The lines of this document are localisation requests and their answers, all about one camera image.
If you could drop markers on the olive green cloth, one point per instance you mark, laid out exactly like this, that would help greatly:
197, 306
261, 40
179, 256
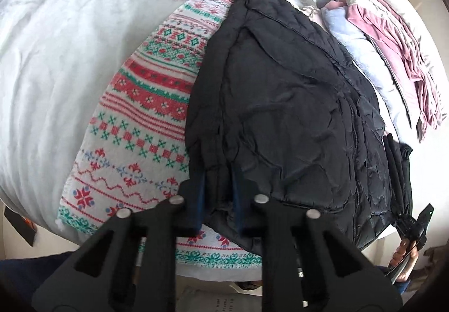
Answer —
436, 254

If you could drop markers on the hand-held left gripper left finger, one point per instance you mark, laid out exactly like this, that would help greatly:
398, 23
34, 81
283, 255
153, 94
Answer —
198, 199

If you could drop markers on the mauve garment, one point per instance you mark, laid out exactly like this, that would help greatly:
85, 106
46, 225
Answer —
329, 1

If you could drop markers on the white duvet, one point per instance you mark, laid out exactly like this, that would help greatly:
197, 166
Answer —
52, 70

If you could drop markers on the light blue garment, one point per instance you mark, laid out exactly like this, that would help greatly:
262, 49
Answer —
361, 49

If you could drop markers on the white printed bag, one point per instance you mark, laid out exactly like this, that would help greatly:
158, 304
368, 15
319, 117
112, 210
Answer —
210, 299

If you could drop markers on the red green patterned blanket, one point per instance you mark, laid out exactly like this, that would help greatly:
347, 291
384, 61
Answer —
140, 115

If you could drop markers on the pink velvet garment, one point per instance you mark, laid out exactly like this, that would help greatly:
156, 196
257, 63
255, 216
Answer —
396, 42

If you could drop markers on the person's right hand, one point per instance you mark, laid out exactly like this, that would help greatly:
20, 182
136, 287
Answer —
401, 254

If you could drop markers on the black puffer jacket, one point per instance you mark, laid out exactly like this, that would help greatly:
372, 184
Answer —
287, 105

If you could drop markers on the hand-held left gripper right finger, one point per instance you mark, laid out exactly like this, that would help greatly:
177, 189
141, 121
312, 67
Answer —
238, 201

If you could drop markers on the black and orange box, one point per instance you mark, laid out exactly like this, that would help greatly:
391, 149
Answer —
21, 226

